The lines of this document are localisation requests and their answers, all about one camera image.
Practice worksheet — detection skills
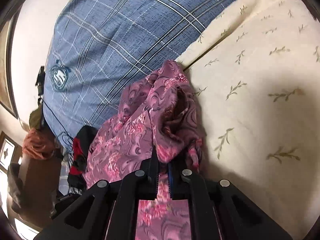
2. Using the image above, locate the brown wooden furniture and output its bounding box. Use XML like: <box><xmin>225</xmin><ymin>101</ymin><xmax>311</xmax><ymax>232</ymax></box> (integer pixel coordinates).
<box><xmin>7</xmin><ymin>155</ymin><xmax>61</xmax><ymax>228</ymax></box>

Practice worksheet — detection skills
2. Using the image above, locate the red black garment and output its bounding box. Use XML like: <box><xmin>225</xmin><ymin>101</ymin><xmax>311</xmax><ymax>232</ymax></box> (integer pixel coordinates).
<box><xmin>67</xmin><ymin>125</ymin><xmax>98</xmax><ymax>191</ymax></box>

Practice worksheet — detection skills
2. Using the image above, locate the blue plaid blanket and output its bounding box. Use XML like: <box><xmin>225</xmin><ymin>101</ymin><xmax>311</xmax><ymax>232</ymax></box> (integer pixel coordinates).
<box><xmin>43</xmin><ymin>0</ymin><xmax>235</xmax><ymax>150</ymax></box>

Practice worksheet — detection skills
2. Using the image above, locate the purple floral cloth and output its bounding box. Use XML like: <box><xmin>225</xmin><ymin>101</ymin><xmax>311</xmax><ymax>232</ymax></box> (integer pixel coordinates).
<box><xmin>84</xmin><ymin>60</ymin><xmax>202</xmax><ymax>239</ymax></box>

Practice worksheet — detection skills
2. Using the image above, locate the black device on blanket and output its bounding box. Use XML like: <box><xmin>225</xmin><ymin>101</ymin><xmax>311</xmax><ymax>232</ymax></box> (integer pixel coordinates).
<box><xmin>35</xmin><ymin>66</ymin><xmax>46</xmax><ymax>96</ymax></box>

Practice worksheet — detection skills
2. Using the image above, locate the olive green cloth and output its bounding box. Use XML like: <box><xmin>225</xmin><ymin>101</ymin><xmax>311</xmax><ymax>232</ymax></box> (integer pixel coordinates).
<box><xmin>29</xmin><ymin>103</ymin><xmax>45</xmax><ymax>130</ymax></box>

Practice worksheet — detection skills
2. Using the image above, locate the black cable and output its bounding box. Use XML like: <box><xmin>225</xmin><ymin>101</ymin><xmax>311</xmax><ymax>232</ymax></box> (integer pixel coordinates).
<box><xmin>41</xmin><ymin>98</ymin><xmax>75</xmax><ymax>153</ymax></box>

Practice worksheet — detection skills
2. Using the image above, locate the cream leaf-print pillow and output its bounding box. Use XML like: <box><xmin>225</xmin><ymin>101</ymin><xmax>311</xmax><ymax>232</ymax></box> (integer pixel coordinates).
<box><xmin>177</xmin><ymin>0</ymin><xmax>319</xmax><ymax>239</ymax></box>

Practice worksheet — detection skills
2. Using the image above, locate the orange crumpled cloth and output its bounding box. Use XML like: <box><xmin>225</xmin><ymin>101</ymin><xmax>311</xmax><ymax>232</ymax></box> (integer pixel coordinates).
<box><xmin>22</xmin><ymin>128</ymin><xmax>56</xmax><ymax>160</ymax></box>

